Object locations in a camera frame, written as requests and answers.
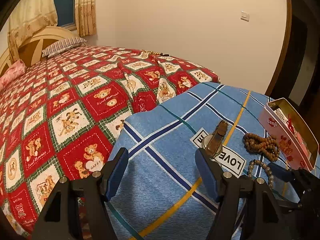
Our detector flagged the gold bead chain on bed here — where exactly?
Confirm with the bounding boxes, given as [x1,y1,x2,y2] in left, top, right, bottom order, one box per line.
[139,50,171,57]

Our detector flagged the pink bangle bracelet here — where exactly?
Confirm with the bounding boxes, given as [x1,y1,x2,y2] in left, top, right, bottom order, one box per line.
[295,129,312,156]

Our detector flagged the grey large bead bracelet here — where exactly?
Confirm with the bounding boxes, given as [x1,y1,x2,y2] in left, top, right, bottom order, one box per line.
[247,159,275,190]

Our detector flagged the window with blue blind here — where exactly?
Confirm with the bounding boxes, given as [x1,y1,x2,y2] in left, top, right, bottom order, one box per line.
[54,0,76,31]

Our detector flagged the blue plaid blanket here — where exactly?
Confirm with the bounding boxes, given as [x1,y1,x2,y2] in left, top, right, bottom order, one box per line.
[106,81,320,240]

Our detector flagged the white pearl necklace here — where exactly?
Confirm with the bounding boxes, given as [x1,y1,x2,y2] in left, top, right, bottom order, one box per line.
[273,107,288,123]

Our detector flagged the yellow patterned curtain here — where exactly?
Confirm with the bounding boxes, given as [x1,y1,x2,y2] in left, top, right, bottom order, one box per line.
[74,0,97,37]
[8,0,57,63]

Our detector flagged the cream wooden headboard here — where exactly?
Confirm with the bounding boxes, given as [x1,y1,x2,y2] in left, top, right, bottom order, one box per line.
[1,26,79,76]

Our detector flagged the red teddy bear bedspread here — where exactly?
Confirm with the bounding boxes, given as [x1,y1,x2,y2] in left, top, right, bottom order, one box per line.
[1,46,220,237]

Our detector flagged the yellow patterned left curtain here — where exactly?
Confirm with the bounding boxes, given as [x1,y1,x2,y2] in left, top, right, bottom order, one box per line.
[8,0,57,63]

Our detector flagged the wooden door frame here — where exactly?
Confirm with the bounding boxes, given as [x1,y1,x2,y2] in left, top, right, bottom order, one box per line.
[265,0,308,99]

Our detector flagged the pink pillow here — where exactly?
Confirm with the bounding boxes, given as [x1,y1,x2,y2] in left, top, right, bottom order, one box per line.
[0,59,26,91]

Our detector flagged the pink metal tin box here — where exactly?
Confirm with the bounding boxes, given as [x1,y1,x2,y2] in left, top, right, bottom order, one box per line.
[258,98,319,172]

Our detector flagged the striped pillow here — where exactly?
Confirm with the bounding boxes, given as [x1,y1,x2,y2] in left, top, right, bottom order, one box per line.
[42,37,87,58]

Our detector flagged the yellow patterned right curtain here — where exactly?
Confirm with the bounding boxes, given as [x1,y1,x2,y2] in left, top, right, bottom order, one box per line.
[74,0,97,37]

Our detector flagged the white wall switch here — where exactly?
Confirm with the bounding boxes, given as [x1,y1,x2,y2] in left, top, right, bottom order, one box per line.
[240,11,250,22]

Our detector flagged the red knotted cord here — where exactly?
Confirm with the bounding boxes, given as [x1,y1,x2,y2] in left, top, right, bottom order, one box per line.
[286,114,296,134]

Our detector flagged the brown wooden bead mala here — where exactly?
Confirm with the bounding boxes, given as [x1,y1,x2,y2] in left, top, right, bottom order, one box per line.
[243,133,280,162]

